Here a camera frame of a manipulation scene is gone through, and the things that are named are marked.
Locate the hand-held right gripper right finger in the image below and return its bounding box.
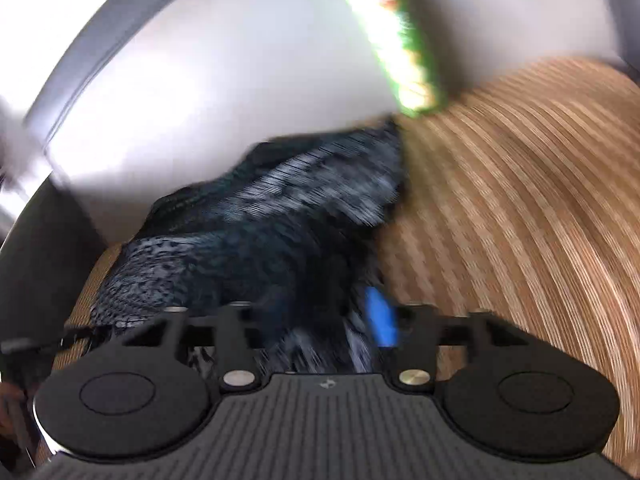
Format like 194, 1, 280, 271
363, 287, 532, 394

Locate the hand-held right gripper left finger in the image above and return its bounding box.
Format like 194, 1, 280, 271
119, 302, 262, 394

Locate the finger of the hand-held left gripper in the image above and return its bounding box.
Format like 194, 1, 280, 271
0, 326, 108, 362

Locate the dark patterned garment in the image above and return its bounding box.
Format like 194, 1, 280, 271
89, 114, 410, 377

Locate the dark bedside furniture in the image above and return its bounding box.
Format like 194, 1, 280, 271
0, 177, 123, 346

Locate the brown woven striped mat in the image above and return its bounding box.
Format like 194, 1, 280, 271
61, 56, 640, 480

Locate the grey padded headboard cushion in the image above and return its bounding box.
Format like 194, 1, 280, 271
24, 0, 632, 248

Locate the green yellow printed tube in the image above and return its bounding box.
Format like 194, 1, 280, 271
334, 0, 449, 121

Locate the dark headboard band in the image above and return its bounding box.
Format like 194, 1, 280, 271
20, 0, 241, 136

